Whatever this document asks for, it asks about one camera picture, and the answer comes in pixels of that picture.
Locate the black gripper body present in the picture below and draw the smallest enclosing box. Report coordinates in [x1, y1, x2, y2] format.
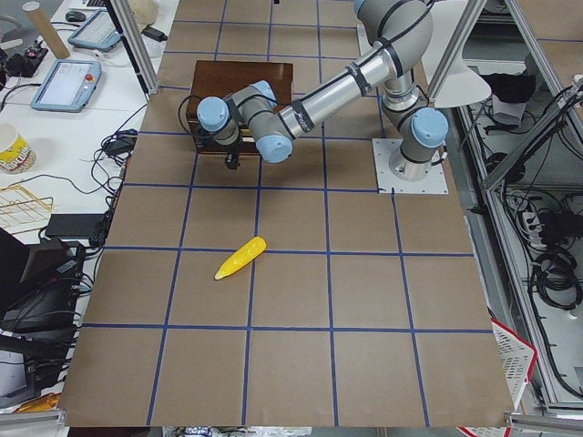
[224, 151, 240, 170]

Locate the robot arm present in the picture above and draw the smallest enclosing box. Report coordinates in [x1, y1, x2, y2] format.
[197, 1, 448, 181]

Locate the dark wooden drawer cabinet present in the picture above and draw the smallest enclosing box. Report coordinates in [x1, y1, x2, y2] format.
[186, 60, 293, 155]

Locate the yellow corn cob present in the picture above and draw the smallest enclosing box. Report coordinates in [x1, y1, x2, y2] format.
[214, 236, 267, 280]

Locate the black power adapter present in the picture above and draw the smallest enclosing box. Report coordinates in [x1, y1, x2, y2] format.
[142, 25, 168, 42]

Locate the beige cap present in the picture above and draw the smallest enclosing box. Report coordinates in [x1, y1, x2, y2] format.
[128, 0, 159, 25]

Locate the blue teach pendant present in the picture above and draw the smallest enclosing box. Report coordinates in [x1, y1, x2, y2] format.
[67, 9, 120, 52]
[30, 60, 102, 113]

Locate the popcorn paper cup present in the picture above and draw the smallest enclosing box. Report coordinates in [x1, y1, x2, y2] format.
[1, 123, 36, 174]

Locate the black computer mouse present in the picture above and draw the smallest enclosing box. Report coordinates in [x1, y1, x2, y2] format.
[65, 10, 87, 23]

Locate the white chair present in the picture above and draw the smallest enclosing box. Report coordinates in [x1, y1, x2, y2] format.
[428, 1, 491, 108]

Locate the cardboard tube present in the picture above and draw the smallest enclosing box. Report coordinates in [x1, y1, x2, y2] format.
[22, 1, 70, 59]

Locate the white plastic basket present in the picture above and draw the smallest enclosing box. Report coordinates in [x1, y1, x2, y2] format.
[491, 319, 537, 411]

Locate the aluminium frame post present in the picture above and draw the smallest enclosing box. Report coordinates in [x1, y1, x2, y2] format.
[105, 0, 159, 95]

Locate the gold wire rack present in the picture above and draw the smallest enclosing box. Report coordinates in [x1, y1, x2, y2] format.
[0, 185, 54, 234]

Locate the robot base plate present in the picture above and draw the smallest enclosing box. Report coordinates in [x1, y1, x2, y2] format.
[372, 138, 448, 195]

